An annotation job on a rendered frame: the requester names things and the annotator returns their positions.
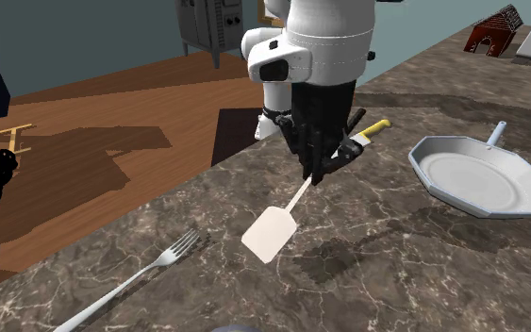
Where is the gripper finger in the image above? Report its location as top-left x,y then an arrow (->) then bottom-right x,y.
294,133 -> 336,187
323,135 -> 365,175

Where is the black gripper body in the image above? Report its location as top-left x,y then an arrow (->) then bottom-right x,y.
288,79 -> 358,157

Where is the white frying pan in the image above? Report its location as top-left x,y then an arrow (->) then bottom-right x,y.
407,121 -> 531,220

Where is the grey metal cabinet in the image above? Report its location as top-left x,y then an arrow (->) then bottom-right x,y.
174,0 -> 246,71

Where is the red dog house figure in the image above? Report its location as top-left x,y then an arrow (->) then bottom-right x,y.
462,4 -> 525,58

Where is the silver fork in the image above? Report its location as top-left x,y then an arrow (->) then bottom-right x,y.
52,228 -> 201,332

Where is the yellow-handled knife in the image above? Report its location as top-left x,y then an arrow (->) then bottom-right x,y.
331,118 -> 393,160

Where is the white spatula with black handle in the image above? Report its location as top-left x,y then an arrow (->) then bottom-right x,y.
240,108 -> 368,265

